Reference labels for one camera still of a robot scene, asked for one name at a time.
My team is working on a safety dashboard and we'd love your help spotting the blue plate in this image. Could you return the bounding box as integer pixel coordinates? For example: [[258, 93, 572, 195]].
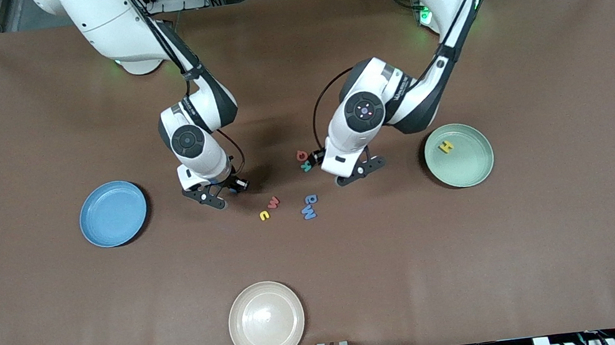
[[75, 178, 152, 251]]

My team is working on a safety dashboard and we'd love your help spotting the green plate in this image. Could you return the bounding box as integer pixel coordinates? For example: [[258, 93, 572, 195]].
[[421, 120, 498, 191]]

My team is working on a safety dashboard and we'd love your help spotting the beige plate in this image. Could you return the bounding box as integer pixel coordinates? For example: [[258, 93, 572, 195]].
[[224, 278, 308, 345]]

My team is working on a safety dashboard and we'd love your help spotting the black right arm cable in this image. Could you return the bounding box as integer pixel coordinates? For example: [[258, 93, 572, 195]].
[[120, 0, 248, 195]]

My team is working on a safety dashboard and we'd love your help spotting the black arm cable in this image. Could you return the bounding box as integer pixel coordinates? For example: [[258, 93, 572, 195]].
[[297, 0, 529, 155], [120, 0, 248, 195]]

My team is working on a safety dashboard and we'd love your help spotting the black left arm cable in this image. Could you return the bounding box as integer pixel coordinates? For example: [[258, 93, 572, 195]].
[[297, 0, 529, 155]]

